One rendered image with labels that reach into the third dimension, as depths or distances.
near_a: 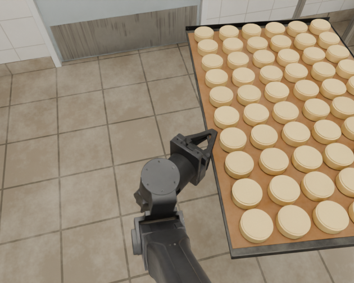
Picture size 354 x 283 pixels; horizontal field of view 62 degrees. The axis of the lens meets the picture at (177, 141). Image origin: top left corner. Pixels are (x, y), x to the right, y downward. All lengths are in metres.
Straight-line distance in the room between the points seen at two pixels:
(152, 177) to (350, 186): 0.33
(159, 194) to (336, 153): 0.34
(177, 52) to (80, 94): 0.77
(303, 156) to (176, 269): 0.32
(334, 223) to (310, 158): 0.12
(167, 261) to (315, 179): 0.30
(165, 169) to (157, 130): 1.38
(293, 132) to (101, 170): 1.28
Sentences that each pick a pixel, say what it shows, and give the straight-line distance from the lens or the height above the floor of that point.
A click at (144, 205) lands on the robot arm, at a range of 0.48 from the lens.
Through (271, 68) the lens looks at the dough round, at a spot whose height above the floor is 1.00.
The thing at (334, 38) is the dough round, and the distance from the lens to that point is 0.87.
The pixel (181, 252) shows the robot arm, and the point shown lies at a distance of 0.39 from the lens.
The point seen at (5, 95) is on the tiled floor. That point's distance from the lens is 2.28.
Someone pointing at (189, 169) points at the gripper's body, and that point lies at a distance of 0.52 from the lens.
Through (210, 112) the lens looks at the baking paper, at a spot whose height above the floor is 0.99.
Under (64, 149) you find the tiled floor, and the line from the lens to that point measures 1.85.
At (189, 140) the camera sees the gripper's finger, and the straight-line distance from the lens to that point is 0.55.
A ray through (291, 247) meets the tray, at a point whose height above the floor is 1.00.
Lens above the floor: 1.47
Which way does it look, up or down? 57 degrees down
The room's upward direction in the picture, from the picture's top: straight up
